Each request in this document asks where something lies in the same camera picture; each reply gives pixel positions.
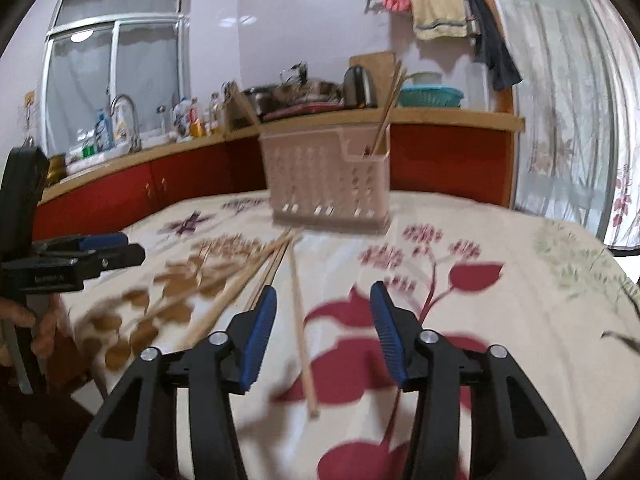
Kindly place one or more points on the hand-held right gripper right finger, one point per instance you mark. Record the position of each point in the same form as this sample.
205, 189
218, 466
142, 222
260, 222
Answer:
390, 335

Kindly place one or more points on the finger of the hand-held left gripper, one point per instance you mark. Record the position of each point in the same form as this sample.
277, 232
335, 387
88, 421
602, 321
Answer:
102, 241
120, 257

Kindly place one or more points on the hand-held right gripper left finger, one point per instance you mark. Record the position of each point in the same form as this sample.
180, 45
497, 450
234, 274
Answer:
257, 335

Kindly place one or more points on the pile of wooden chopsticks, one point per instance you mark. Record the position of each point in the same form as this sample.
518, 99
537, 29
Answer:
302, 335

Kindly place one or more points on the pink plastic utensil holder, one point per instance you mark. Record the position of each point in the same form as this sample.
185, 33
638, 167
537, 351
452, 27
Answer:
310, 180

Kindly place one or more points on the person's left hand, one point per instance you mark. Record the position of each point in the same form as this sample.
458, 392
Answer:
44, 335

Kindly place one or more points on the brass pot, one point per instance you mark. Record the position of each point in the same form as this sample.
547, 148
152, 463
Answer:
56, 170

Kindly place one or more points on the green dish soap bottle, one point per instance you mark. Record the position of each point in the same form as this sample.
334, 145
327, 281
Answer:
90, 151

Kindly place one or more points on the blue detergent bottle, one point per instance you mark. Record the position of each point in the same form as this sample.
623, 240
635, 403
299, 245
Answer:
103, 132

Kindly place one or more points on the floral tablecloth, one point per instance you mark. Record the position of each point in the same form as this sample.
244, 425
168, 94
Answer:
500, 340

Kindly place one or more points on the white spray bottle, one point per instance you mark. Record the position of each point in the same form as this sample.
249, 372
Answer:
120, 127

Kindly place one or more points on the steel kitchen faucet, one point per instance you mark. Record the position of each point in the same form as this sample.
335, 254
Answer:
134, 125

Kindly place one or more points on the amber oil bottle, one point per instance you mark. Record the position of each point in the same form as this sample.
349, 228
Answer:
197, 127

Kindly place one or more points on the clear seasoning bottle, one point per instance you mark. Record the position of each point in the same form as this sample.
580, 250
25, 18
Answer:
215, 115

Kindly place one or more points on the aluminium framed window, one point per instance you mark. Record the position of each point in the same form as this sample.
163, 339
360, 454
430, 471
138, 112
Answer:
145, 75

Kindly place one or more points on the steel rice cooker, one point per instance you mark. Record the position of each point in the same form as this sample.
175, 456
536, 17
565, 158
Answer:
260, 102

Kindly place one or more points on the beige kitchen countertop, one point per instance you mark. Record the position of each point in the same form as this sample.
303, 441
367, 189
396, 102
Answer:
450, 119

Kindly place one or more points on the red induction cooktop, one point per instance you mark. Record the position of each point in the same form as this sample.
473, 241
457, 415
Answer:
305, 109

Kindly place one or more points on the teal plastic colander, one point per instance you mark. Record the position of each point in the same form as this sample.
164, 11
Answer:
430, 96

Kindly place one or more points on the steel wok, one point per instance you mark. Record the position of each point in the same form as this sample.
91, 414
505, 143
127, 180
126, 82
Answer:
310, 91

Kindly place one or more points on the glass wok lid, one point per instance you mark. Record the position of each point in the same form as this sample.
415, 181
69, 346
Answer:
295, 75

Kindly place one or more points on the wooden framed sliding door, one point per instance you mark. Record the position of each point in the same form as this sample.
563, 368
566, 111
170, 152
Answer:
506, 100

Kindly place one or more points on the wooden cutting board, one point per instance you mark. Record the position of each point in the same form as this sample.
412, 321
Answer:
375, 62

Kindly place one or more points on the sheer patterned curtain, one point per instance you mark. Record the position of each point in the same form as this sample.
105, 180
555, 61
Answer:
560, 110

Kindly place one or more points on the dark cloth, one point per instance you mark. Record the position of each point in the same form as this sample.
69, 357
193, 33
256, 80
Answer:
495, 55

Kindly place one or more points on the metal towel rack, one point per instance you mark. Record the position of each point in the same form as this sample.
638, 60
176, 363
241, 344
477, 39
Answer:
473, 27

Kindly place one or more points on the beige towel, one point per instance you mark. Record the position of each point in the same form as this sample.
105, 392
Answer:
437, 7

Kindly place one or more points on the yellow wall hook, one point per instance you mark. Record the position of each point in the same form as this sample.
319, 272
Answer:
31, 100

